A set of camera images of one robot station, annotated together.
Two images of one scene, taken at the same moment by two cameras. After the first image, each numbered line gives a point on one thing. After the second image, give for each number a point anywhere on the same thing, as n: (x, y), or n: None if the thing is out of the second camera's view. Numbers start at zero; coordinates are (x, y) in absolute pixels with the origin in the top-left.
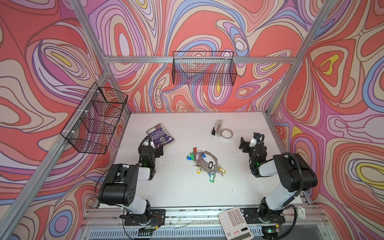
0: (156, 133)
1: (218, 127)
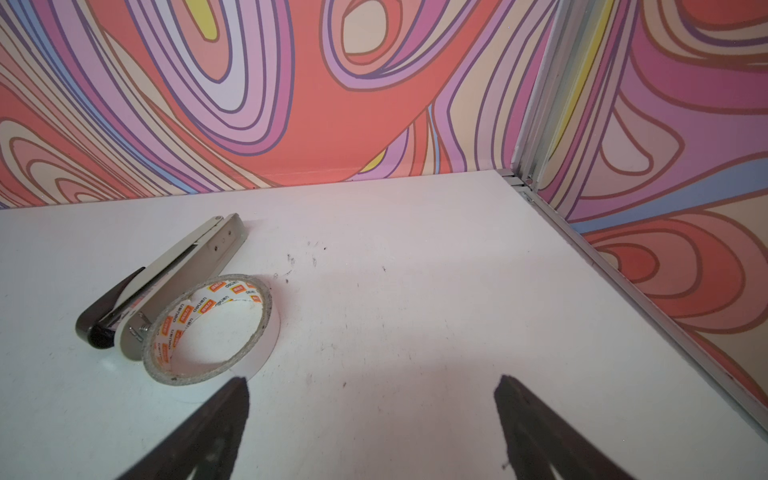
0: None
1: (118, 317)
